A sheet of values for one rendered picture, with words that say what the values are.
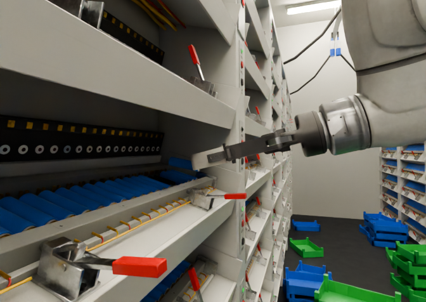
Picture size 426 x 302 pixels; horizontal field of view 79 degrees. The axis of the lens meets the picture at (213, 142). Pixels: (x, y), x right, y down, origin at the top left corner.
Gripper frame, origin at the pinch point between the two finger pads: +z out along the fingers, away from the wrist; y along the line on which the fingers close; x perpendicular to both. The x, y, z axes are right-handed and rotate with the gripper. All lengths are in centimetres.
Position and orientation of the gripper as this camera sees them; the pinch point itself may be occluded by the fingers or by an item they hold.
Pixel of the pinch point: (210, 158)
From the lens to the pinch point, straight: 49.7
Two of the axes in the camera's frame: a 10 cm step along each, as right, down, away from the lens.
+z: -9.3, 2.4, 2.8
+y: -3.0, -0.2, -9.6
